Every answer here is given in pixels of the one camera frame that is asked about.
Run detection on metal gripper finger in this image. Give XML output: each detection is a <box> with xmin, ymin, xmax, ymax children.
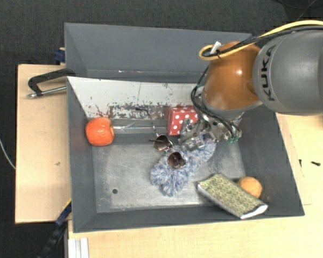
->
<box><xmin>178</xmin><ymin>135</ymin><xmax>206</xmax><ymax>151</ymax></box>
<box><xmin>179</xmin><ymin>118</ymin><xmax>200</xmax><ymax>137</ymax></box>

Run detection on red white-dotted box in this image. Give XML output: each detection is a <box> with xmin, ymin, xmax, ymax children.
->
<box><xmin>167</xmin><ymin>106</ymin><xmax>199</xmax><ymax>136</ymax></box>

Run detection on brown-lens sunglasses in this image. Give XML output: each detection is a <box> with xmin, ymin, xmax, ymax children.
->
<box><xmin>149</xmin><ymin>134</ymin><xmax>187</xmax><ymax>169</ymax></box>

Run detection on blue and white fluffy cloth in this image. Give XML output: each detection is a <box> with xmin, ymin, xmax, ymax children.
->
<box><xmin>150</xmin><ymin>138</ymin><xmax>217</xmax><ymax>197</ymax></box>

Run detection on green patterned notebook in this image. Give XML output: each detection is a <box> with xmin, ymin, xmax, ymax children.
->
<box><xmin>196</xmin><ymin>173</ymin><xmax>269</xmax><ymax>220</ymax></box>

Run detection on yellow-orange ball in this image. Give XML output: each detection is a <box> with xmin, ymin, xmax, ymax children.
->
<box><xmin>237</xmin><ymin>176</ymin><xmax>263</xmax><ymax>199</ymax></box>

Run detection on grey metal bin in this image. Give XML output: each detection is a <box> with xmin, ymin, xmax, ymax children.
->
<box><xmin>64</xmin><ymin>22</ymin><xmax>305</xmax><ymax>233</ymax></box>

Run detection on orange fruit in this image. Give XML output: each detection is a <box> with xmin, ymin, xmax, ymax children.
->
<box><xmin>85</xmin><ymin>117</ymin><xmax>115</xmax><ymax>147</ymax></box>

